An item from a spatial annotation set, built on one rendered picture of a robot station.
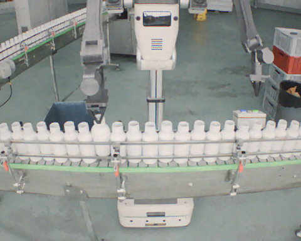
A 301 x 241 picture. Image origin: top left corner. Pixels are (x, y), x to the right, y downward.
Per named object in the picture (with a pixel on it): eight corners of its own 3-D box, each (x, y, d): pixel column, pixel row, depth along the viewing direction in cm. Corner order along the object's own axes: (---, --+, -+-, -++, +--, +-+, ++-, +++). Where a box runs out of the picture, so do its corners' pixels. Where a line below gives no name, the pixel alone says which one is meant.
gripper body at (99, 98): (85, 108, 88) (83, 88, 84) (90, 94, 97) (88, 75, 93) (105, 108, 88) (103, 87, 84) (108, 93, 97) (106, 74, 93)
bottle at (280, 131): (269, 159, 106) (279, 126, 97) (264, 150, 111) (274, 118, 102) (281, 157, 106) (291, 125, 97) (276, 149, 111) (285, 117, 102)
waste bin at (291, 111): (275, 152, 262) (291, 98, 228) (262, 128, 300) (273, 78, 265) (308, 150, 263) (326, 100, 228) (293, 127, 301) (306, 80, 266)
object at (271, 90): (278, 108, 295) (282, 91, 283) (263, 92, 329) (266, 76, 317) (314, 106, 301) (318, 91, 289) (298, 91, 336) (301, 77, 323)
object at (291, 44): (290, 56, 259) (293, 37, 247) (271, 44, 293) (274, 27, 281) (327, 58, 266) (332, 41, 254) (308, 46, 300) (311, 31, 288)
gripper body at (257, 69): (269, 80, 109) (270, 63, 108) (249, 78, 109) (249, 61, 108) (264, 78, 116) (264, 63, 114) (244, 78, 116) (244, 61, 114)
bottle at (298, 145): (291, 157, 106) (303, 125, 97) (286, 148, 111) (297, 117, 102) (302, 155, 106) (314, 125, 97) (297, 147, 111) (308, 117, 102)
